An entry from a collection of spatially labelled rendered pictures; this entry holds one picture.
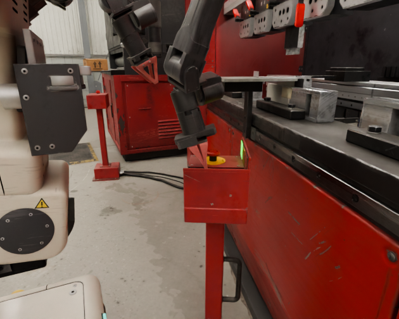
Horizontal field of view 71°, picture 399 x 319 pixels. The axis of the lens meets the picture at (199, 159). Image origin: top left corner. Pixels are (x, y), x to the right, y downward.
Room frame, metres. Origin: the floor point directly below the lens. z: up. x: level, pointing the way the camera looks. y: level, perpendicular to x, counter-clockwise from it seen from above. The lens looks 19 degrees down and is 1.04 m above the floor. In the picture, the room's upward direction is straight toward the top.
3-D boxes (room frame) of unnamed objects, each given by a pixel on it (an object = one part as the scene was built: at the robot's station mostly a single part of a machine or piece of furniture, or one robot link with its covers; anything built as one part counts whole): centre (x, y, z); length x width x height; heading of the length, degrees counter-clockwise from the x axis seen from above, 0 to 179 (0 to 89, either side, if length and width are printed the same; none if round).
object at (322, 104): (1.04, -0.35, 0.92); 0.39 x 0.06 x 0.10; 10
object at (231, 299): (0.71, -0.10, 0.40); 0.06 x 0.02 x 0.18; 86
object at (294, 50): (1.09, -0.34, 1.13); 0.10 x 0.02 x 0.10; 10
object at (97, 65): (2.95, 1.05, 1.04); 0.30 x 0.26 x 0.12; 23
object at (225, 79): (1.06, -0.20, 1.00); 0.26 x 0.18 x 0.01; 100
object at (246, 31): (1.51, -0.26, 1.26); 0.15 x 0.09 x 0.17; 10
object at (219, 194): (0.71, -0.05, 0.75); 0.20 x 0.16 x 0.18; 176
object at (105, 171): (2.54, 0.91, 0.41); 0.25 x 0.20 x 0.83; 100
